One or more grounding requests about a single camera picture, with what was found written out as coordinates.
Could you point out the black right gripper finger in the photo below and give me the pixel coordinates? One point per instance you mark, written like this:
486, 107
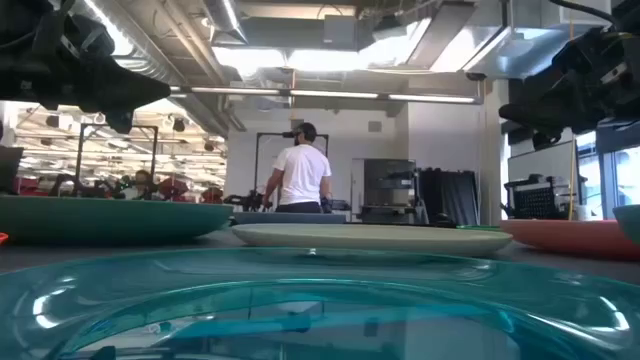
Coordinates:
530, 116
546, 140

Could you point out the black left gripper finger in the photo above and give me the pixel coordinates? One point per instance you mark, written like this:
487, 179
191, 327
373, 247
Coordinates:
120, 121
125, 90

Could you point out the dark green plastic plate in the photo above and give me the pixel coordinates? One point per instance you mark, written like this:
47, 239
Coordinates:
100, 220

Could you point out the coral plastic plate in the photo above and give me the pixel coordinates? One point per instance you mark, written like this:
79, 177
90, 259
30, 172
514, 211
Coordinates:
575, 237

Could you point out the black background robot arm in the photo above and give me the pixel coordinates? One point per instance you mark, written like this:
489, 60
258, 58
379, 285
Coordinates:
247, 200

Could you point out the white board panel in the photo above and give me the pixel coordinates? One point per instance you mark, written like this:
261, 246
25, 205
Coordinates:
542, 160

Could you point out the person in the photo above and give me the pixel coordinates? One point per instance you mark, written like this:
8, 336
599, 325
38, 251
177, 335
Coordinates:
302, 175
142, 180

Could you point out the black crate cart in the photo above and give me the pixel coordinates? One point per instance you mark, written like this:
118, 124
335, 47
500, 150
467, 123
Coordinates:
535, 202

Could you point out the white cup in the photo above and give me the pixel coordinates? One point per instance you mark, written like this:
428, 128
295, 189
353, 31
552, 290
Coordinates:
583, 212

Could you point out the red machine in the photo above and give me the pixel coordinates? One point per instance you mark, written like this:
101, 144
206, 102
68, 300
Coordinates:
173, 189
212, 195

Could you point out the thin green plastic plate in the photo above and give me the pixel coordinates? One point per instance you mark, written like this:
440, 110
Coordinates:
480, 228

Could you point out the black curtain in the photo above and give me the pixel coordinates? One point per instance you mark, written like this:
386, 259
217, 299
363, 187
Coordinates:
450, 197

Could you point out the teal plastic plate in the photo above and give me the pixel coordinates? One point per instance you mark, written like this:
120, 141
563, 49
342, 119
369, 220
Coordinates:
630, 222

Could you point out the dark monitor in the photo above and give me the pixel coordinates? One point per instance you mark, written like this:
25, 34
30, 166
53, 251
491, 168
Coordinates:
10, 170

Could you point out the grey metal cabinet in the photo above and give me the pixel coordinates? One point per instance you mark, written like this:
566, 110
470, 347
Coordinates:
390, 190

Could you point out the ceiling light bar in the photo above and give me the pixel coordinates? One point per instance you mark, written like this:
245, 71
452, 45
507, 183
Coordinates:
330, 94

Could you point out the blue transparent lid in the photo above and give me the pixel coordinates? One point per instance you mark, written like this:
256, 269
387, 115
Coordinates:
320, 300

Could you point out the black ceiling camera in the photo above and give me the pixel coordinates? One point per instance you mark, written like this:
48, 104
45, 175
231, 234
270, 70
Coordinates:
475, 76

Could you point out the silver ventilation duct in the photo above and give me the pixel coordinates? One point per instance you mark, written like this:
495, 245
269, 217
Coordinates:
225, 20

